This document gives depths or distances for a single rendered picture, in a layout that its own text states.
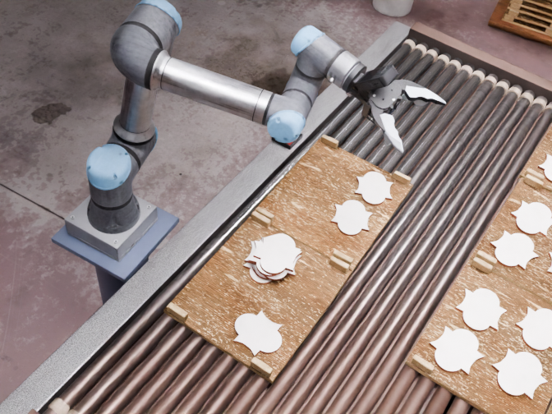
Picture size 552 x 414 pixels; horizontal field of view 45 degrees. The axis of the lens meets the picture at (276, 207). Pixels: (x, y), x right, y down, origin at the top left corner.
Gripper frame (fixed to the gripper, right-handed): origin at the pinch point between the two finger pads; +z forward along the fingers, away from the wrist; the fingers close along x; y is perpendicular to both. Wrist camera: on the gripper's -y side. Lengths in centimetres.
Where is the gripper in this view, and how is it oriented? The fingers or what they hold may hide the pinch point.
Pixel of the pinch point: (426, 126)
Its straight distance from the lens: 147.3
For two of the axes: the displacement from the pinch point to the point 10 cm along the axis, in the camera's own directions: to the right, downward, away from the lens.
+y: -0.1, 3.2, 9.5
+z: 7.5, 6.3, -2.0
